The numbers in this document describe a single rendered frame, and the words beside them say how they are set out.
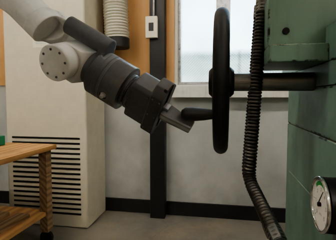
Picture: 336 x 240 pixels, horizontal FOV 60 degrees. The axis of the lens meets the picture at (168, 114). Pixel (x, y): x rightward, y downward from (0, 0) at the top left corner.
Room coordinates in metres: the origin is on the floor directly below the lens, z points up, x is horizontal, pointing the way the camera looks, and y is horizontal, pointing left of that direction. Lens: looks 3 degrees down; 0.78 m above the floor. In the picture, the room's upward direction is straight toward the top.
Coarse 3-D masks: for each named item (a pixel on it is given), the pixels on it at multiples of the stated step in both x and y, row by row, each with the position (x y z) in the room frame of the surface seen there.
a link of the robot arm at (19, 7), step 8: (0, 0) 0.55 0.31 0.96; (8, 0) 0.54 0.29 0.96; (16, 0) 0.54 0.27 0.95; (24, 0) 0.54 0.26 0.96; (32, 0) 0.55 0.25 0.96; (40, 0) 0.56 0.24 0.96; (0, 8) 0.57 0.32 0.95; (8, 8) 0.55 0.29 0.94; (16, 8) 0.54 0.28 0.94; (24, 8) 0.54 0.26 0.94; (32, 8) 0.54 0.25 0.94; (16, 16) 0.55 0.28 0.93; (24, 16) 0.54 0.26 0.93
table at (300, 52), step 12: (276, 48) 0.50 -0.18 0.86; (288, 48) 0.50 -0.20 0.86; (300, 48) 0.49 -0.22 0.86; (312, 48) 0.49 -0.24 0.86; (324, 48) 0.49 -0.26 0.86; (264, 60) 0.55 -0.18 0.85; (276, 60) 0.50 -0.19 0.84; (288, 60) 0.50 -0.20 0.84; (300, 60) 0.49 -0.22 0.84; (312, 60) 0.49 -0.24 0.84; (324, 60) 0.49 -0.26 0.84
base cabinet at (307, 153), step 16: (288, 128) 0.76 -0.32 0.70; (288, 144) 0.76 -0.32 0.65; (304, 144) 0.61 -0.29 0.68; (320, 144) 0.51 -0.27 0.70; (288, 160) 0.75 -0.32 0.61; (304, 160) 0.61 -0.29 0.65; (320, 160) 0.51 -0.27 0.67; (288, 176) 0.74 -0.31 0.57; (304, 176) 0.60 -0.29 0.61; (288, 192) 0.73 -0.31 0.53; (304, 192) 0.59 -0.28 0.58; (288, 208) 0.73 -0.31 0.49; (304, 208) 0.59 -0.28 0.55; (288, 224) 0.73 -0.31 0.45; (304, 224) 0.59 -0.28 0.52
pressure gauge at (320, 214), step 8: (320, 176) 0.32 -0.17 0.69; (312, 184) 0.34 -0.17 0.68; (320, 184) 0.32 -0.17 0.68; (328, 184) 0.31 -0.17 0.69; (312, 192) 0.35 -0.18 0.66; (320, 192) 0.32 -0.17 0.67; (328, 192) 0.30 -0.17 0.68; (312, 200) 0.35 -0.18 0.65; (320, 200) 0.32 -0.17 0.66; (328, 200) 0.29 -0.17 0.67; (312, 208) 0.34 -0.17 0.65; (320, 208) 0.32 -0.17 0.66; (328, 208) 0.29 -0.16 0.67; (312, 216) 0.34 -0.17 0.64; (320, 216) 0.32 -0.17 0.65; (328, 216) 0.29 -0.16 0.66; (320, 224) 0.32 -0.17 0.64; (328, 224) 0.29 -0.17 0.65; (320, 232) 0.31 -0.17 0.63; (328, 232) 0.30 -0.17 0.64
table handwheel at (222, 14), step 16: (224, 16) 0.50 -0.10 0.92; (224, 32) 0.47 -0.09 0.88; (224, 48) 0.46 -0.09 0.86; (224, 64) 0.46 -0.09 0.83; (208, 80) 0.58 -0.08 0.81; (224, 80) 0.46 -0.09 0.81; (240, 80) 0.57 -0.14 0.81; (272, 80) 0.56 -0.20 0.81; (288, 80) 0.56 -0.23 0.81; (304, 80) 0.55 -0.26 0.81; (224, 96) 0.46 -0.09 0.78; (224, 112) 0.47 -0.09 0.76; (224, 128) 0.48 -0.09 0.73; (224, 144) 0.51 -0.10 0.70
